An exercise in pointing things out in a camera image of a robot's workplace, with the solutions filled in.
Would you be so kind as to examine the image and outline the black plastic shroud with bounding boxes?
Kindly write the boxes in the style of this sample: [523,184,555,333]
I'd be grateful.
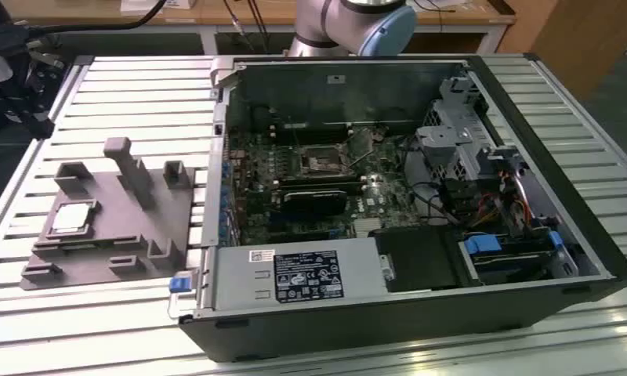
[370,226,482,293]

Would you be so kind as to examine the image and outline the black open PC case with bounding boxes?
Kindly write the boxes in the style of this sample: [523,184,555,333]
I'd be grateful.
[176,52,627,363]

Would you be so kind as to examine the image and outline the wooden cabinet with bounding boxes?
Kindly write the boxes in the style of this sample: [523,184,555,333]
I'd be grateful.
[494,0,627,101]

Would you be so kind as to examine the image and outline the green motherboard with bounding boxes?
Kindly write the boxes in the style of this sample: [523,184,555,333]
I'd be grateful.
[224,125,425,246]

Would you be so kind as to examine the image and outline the blue disk carrier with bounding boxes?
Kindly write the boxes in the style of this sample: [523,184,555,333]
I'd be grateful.
[462,233,503,259]

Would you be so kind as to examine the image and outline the grey plastic parts rack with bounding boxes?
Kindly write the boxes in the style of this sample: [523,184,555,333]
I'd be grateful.
[19,136,198,291]

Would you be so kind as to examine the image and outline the black cable with brass plug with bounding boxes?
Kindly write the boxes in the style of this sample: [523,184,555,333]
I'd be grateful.
[9,0,167,31]

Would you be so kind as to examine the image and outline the black internal cables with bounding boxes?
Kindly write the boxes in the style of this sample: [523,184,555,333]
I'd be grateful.
[403,136,471,225]

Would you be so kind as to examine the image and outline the silver labelled power supply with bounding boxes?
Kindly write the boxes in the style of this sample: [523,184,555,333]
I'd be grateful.
[208,237,394,310]

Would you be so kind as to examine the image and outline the black RAM slots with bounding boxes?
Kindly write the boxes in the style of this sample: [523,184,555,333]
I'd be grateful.
[279,178,362,193]
[272,125,356,145]

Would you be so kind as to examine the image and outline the black graphics card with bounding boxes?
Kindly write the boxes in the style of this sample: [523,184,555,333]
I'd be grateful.
[282,189,350,216]

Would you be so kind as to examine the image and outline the blue case latch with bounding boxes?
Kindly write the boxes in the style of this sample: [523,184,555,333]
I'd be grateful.
[170,273,195,293]

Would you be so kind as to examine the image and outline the coloured wire bundle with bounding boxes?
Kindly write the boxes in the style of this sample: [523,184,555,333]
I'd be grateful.
[470,191,534,228]

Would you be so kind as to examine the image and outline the silver metal drive cage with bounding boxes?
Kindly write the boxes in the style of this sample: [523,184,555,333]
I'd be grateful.
[404,76,503,189]

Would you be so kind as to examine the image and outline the CPU socket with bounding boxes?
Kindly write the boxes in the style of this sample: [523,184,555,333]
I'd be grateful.
[296,144,355,177]

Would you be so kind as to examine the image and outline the thin wire locking lever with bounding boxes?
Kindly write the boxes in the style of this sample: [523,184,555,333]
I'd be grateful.
[347,148,376,170]

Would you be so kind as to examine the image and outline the silver square CPU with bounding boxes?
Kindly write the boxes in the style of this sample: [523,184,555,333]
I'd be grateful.
[51,202,99,236]

